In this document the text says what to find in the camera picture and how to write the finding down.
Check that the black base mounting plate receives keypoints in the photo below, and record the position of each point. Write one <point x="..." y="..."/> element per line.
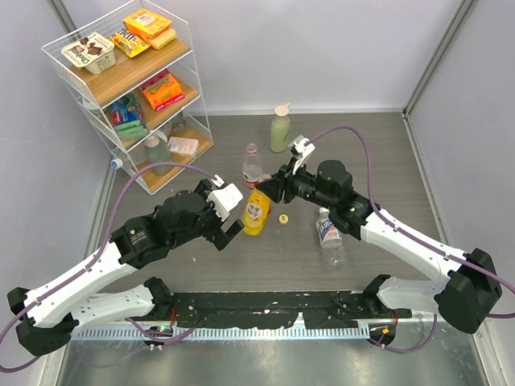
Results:
<point x="273" y="310"/>

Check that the yellow bottle cap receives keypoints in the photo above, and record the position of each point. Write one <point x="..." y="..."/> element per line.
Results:
<point x="284" y="219"/>

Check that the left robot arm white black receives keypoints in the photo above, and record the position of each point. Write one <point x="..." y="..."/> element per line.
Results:
<point x="50" y="315"/>

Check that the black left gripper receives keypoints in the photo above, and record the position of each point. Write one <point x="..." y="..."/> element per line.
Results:
<point x="218" y="235"/>

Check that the white chocolate pudding cup pack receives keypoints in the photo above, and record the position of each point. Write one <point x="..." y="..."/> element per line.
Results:
<point x="93" y="52"/>

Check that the yellow candy bag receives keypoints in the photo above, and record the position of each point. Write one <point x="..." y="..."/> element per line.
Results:
<point x="129" y="43"/>

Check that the clear bottle red label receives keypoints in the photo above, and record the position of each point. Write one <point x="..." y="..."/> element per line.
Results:
<point x="252" y="169"/>

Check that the green lotion bottle beige cap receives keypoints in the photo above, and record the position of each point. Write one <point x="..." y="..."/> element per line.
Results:
<point x="280" y="128"/>

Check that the blue green sponge pack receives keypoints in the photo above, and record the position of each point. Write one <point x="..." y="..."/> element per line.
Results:
<point x="127" y="118"/>

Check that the white slotted cable duct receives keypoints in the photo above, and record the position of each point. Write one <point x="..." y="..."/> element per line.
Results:
<point x="126" y="332"/>

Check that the orange cracker box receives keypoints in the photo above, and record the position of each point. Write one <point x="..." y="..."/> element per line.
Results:
<point x="146" y="24"/>

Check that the yellow juice bottle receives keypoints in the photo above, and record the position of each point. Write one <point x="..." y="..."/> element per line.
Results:
<point x="255" y="213"/>

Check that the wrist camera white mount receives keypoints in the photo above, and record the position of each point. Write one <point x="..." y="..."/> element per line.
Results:
<point x="302" y="149"/>
<point x="225" y="197"/>

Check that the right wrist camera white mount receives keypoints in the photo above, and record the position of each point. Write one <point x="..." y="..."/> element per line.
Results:
<point x="302" y="149"/>

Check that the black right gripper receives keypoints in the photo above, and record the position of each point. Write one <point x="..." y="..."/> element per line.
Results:
<point x="282" y="181"/>

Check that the orange pink candy box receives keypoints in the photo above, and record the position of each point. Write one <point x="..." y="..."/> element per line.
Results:
<point x="162" y="90"/>

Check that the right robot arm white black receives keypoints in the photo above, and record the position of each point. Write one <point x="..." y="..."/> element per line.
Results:
<point x="459" y="286"/>

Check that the clear bottle white cap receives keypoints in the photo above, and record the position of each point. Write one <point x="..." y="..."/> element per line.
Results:
<point x="116" y="163"/>

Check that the white wire shelf rack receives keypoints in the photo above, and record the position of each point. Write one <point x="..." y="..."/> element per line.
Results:
<point x="187" y="118"/>

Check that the pink white small packet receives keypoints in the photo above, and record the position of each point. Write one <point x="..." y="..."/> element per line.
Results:
<point x="184" y="147"/>

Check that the green soap dispenser bottle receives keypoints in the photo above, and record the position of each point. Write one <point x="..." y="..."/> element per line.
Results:
<point x="156" y="150"/>

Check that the yellow sponge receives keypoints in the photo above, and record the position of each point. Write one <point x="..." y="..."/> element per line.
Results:
<point x="161" y="40"/>

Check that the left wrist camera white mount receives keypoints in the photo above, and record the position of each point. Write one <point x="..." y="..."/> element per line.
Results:
<point x="225" y="197"/>

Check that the clear bottle blue white label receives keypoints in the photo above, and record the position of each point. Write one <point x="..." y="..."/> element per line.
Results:
<point x="330" y="240"/>

